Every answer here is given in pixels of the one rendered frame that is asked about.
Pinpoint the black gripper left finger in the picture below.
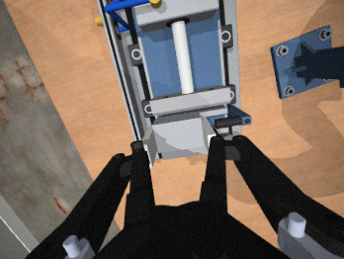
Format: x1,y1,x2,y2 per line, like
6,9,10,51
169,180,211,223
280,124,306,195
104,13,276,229
25,125,157,259

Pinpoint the grey flat bar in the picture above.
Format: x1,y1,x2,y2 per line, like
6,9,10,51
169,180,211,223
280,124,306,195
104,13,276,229
212,126,229,133
157,106,227,119

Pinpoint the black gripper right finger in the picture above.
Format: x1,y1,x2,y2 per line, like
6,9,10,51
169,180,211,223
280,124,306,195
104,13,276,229
191,116,344,259

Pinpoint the grey metal block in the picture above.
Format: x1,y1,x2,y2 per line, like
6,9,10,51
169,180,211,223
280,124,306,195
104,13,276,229
152,112,205,153

